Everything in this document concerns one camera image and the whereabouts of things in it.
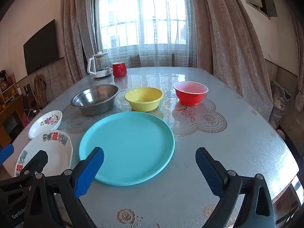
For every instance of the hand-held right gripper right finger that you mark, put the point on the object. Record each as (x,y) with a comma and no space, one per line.
(209,171)

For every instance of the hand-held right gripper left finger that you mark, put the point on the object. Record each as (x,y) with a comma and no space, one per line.
(87,171)

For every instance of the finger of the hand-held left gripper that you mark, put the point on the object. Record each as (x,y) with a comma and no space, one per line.
(35,161)
(6,153)

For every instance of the large white plate red characters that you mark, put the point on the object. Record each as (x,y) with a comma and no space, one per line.
(54,154)

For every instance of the small white floral plate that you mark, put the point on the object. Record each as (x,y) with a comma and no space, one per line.
(42,128)

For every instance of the teal plate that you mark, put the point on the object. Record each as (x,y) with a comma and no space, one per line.
(133,142)

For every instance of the stainless steel bowl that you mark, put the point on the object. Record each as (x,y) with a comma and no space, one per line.
(95,99)

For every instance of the red plastic bowl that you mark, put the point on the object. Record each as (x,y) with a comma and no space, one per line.
(190,97)

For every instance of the yellow plastic bowl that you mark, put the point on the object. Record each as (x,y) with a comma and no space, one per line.
(144,99)

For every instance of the pink bag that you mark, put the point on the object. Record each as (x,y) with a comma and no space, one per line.
(25,120)

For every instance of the wooden cabinet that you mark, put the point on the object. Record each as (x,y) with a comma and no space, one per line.
(9,114)

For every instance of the white power strip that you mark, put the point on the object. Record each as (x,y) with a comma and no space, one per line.
(32,111)

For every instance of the cluttered shelf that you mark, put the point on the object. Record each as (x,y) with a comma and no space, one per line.
(9,92)

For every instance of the patterned bag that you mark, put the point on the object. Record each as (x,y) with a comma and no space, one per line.
(279,104)

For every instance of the red mug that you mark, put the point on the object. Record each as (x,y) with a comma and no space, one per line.
(118,70)

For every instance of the white glass electric kettle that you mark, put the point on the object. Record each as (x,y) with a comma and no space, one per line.
(99,64)

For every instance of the beige curtain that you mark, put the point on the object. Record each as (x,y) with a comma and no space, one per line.
(225,40)
(73,28)

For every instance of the white sheer curtain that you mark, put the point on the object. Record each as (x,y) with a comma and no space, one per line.
(147,52)

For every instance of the window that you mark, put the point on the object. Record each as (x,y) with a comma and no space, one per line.
(140,16)

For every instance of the black wall television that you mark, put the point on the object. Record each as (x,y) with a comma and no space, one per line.
(40,49)

